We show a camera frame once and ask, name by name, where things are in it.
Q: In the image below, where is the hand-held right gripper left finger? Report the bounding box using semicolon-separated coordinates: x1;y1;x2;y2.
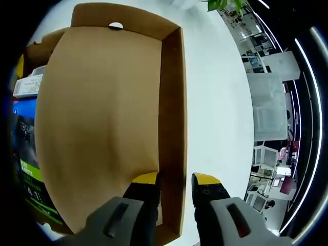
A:
55;171;162;246

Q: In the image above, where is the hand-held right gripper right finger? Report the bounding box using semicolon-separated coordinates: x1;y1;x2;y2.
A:
191;172;296;246

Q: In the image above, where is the small white carton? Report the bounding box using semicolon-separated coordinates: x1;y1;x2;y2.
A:
12;65;48;99

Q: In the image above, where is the black green packet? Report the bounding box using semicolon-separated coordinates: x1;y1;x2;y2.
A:
14;120;65;228

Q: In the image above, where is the brown cardboard shoe box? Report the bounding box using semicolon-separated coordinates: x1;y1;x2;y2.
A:
23;2;188;240

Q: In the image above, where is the group of white office chairs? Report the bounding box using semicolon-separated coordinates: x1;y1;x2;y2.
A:
243;143;281;213

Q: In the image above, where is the potted green plant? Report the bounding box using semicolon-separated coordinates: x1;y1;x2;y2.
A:
202;0;249;18

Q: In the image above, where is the red wall display screen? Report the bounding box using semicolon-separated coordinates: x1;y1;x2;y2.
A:
280;176;298;196

